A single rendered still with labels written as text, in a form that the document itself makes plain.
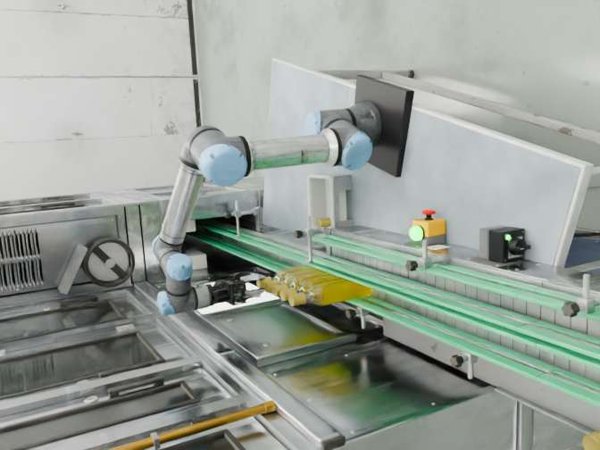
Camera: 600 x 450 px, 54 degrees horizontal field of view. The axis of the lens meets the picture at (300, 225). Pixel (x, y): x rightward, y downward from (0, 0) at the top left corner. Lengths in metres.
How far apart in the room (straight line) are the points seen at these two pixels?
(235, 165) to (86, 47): 3.99
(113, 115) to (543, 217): 4.41
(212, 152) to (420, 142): 0.65
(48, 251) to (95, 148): 2.85
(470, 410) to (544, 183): 0.58
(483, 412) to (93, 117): 4.45
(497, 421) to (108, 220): 1.78
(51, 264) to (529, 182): 1.92
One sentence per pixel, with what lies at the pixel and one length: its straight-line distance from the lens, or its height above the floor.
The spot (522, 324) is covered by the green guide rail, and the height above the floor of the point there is 0.94.
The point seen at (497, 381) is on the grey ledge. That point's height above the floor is 0.88.
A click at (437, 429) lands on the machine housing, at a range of 1.49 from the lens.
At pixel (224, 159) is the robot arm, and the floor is 1.37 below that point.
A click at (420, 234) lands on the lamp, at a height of 0.84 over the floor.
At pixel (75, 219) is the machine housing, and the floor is 1.60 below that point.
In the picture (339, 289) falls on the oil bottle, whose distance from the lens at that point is 1.83.
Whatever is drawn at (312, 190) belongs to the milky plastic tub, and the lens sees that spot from 2.25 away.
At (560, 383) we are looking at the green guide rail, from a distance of 1.35.
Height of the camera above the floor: 1.95
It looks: 28 degrees down
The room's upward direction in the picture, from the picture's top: 98 degrees counter-clockwise
